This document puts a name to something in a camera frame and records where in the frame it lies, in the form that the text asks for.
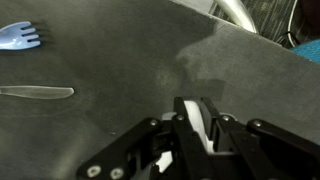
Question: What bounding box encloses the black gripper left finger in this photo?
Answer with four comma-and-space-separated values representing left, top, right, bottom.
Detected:
76, 97, 214, 180

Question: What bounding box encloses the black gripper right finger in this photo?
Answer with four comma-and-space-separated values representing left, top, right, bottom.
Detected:
201, 98, 320, 180

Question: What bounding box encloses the blue chair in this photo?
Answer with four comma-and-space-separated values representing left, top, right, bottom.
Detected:
291, 39, 320, 63

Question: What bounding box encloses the stainless steel dishwasher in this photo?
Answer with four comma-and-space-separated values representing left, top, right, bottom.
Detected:
173, 0, 258, 33

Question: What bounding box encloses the clear plastic knife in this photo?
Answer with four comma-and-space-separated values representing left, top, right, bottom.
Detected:
0, 85, 74, 100

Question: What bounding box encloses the blue plastic fork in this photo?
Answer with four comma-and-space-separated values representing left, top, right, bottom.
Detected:
0, 21, 41, 50

